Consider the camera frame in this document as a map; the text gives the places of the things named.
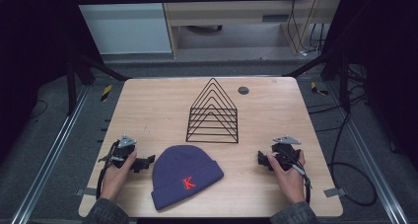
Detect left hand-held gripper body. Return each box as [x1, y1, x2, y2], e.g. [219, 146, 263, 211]
[107, 134, 138, 169]

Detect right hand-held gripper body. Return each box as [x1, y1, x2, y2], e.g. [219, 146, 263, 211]
[269, 134, 302, 172]

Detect purple knit beanie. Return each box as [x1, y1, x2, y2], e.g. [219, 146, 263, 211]
[150, 144, 226, 212]

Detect black wire rack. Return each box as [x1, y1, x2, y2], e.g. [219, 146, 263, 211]
[185, 77, 240, 144]

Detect person's left hand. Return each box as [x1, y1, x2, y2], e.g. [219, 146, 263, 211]
[100, 150, 138, 201]

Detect person's right hand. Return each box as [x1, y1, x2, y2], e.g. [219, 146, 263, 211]
[266, 150, 308, 205]

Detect yellow black striped tape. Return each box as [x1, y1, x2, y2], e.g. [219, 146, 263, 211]
[100, 84, 113, 103]
[310, 81, 330, 97]

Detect black stand leg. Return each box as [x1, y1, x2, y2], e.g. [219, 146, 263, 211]
[64, 50, 132, 117]

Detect white cabinet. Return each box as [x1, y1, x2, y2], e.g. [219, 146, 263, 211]
[69, 0, 174, 56]

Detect black curtain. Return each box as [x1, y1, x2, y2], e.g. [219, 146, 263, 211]
[0, 0, 104, 166]
[319, 0, 418, 173]

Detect light wooden desk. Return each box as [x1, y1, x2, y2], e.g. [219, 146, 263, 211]
[159, 0, 345, 60]

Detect left hand-held gripper cable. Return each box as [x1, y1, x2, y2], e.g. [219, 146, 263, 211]
[95, 140, 120, 200]

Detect hand-held gripper cable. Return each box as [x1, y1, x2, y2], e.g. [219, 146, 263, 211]
[287, 150, 314, 206]
[95, 140, 120, 200]

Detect right hand-held gripper cable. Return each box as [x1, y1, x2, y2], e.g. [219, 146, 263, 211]
[287, 150, 314, 206]

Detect black floor cable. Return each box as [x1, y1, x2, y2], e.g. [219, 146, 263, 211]
[307, 64, 379, 208]

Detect grey metal table bracket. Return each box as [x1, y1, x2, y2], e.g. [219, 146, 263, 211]
[322, 187, 348, 198]
[75, 187, 99, 197]

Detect aluminium floor rail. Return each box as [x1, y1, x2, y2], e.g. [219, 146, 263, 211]
[326, 80, 410, 224]
[9, 85, 91, 224]

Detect hanging desk cables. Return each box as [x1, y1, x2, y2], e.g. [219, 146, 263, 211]
[286, 0, 327, 58]

